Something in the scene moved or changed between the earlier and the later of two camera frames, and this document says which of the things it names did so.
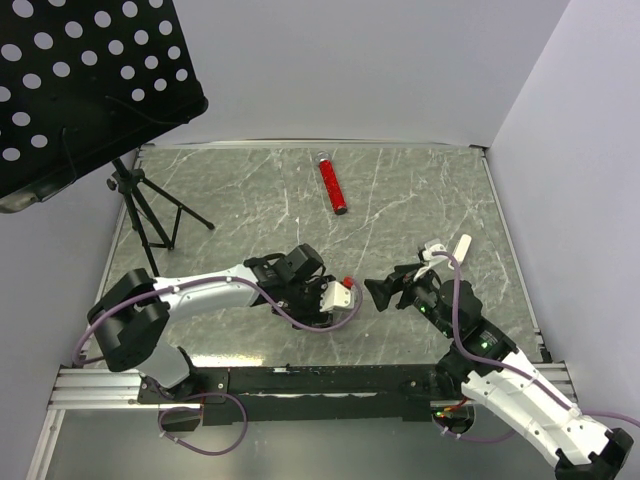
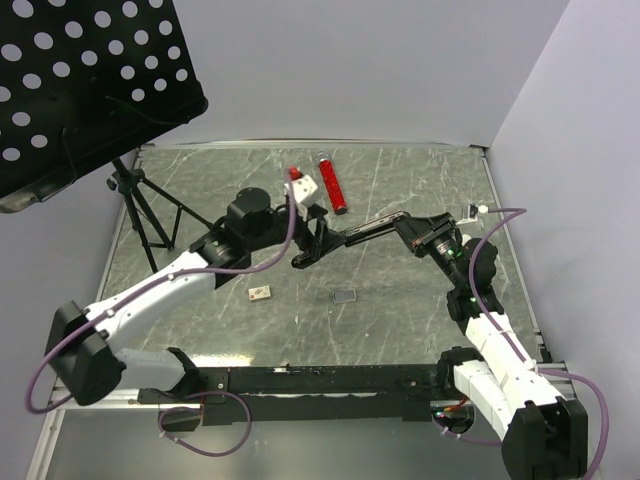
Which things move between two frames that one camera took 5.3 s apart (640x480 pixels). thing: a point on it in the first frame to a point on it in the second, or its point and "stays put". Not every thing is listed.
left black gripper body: x=305 y=301 to x=302 y=232
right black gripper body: x=420 y=293 to x=436 y=240
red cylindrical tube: x=333 y=185 stays put
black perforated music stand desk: x=83 y=82 stays put
